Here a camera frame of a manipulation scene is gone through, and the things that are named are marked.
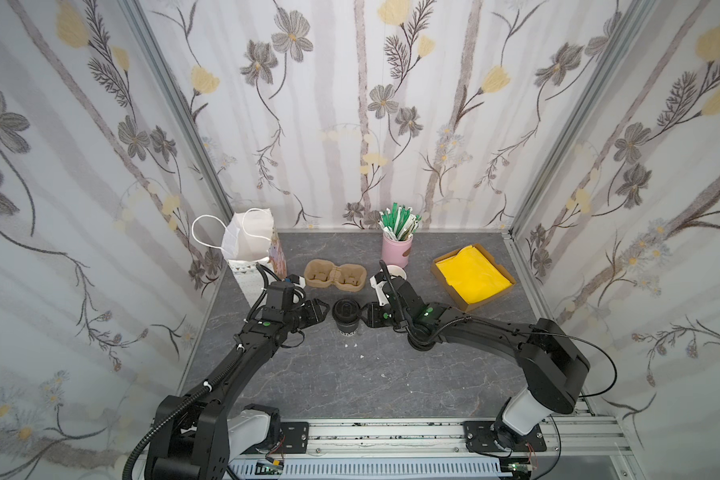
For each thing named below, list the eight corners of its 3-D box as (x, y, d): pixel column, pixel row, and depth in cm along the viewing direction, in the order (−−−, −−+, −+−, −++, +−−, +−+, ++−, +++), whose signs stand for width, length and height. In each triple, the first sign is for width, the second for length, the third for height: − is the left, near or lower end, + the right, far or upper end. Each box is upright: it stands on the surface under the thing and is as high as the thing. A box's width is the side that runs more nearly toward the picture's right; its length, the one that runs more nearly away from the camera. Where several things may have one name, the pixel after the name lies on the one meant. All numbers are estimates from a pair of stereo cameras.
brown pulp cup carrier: (304, 294, 104) (302, 284, 99) (308, 269, 111) (306, 259, 107) (366, 294, 104) (366, 285, 100) (366, 269, 111) (366, 259, 107)
